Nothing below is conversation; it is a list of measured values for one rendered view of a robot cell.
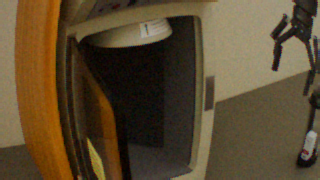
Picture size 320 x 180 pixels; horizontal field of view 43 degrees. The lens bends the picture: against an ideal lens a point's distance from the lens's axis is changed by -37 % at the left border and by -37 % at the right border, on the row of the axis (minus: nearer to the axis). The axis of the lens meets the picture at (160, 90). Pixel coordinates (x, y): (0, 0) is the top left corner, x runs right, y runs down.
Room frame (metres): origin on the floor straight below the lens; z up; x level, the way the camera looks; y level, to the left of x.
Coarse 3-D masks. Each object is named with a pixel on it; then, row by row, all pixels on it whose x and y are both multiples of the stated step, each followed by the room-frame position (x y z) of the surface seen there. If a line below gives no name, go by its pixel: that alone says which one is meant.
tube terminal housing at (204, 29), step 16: (64, 0) 0.93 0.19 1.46; (64, 16) 0.91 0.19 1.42; (112, 16) 0.94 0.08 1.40; (128, 16) 0.96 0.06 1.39; (144, 16) 0.97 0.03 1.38; (160, 16) 0.99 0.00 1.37; (208, 16) 1.04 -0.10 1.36; (64, 32) 0.90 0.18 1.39; (80, 32) 0.91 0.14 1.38; (208, 32) 1.04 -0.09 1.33; (64, 48) 0.89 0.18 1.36; (208, 48) 1.04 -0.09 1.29; (64, 64) 0.89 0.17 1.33; (208, 64) 1.04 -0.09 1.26; (64, 80) 0.89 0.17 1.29; (64, 96) 0.90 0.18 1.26; (64, 112) 0.91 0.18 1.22; (208, 112) 1.04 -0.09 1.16; (64, 128) 0.93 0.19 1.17; (208, 128) 1.04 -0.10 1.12; (64, 144) 0.95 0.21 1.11; (192, 144) 1.06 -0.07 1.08; (208, 144) 1.04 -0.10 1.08; (192, 160) 1.06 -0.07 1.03; (192, 176) 1.03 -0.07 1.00
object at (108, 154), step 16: (80, 48) 0.80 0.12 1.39; (80, 64) 0.76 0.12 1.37; (80, 80) 0.77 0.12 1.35; (96, 80) 0.67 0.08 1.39; (80, 96) 0.77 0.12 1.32; (96, 96) 0.67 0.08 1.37; (80, 112) 0.78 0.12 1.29; (96, 112) 0.67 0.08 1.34; (112, 112) 0.60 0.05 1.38; (80, 128) 0.80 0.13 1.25; (96, 128) 0.69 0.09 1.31; (112, 128) 0.61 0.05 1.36; (80, 144) 0.83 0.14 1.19; (96, 144) 0.70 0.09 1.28; (112, 144) 0.62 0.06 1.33; (112, 160) 0.63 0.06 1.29; (96, 176) 0.75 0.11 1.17; (112, 176) 0.64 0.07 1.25
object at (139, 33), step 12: (132, 24) 0.99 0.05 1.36; (144, 24) 1.00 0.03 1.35; (156, 24) 1.02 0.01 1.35; (168, 24) 1.05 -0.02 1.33; (96, 36) 1.00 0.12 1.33; (108, 36) 0.99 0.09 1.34; (120, 36) 0.98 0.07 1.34; (132, 36) 0.98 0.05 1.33; (144, 36) 0.99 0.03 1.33; (156, 36) 1.00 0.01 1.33
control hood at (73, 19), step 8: (72, 0) 0.87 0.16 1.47; (80, 0) 0.83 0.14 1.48; (88, 0) 0.82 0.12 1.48; (96, 0) 0.83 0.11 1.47; (184, 0) 0.97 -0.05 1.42; (192, 0) 0.98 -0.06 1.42; (200, 0) 0.99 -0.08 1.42; (208, 0) 1.00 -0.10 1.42; (216, 0) 1.01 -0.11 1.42; (72, 8) 0.87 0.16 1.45; (80, 8) 0.83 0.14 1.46; (88, 8) 0.84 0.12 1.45; (128, 8) 0.92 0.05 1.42; (72, 16) 0.86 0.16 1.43; (80, 16) 0.85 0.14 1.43; (72, 24) 0.86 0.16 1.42
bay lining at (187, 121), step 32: (192, 32) 1.05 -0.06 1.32; (96, 64) 1.18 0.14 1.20; (128, 64) 1.17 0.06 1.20; (160, 64) 1.15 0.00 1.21; (192, 64) 1.06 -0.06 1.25; (128, 96) 1.17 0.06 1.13; (160, 96) 1.15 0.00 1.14; (192, 96) 1.05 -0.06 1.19; (128, 128) 1.17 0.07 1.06; (160, 128) 1.15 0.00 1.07; (192, 128) 1.05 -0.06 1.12
